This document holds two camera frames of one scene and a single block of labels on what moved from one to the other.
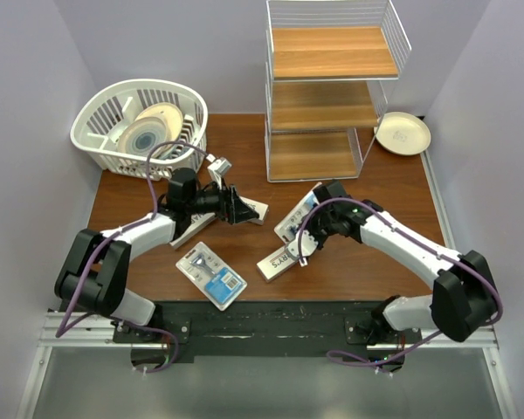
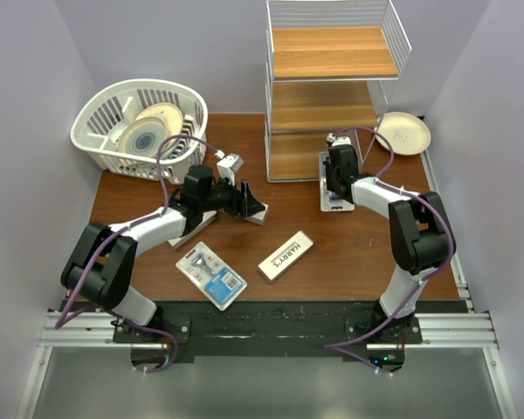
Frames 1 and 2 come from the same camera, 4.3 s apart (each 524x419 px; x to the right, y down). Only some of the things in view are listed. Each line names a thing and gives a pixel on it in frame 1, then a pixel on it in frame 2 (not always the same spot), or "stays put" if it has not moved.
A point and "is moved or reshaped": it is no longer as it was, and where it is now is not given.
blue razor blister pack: (213, 277) stays put
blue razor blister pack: (290, 223) is moved or reshaped
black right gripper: (320, 239) -> (330, 185)
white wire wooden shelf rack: (327, 66) stays put
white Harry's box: (276, 264) stays put
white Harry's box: (196, 223) stays put
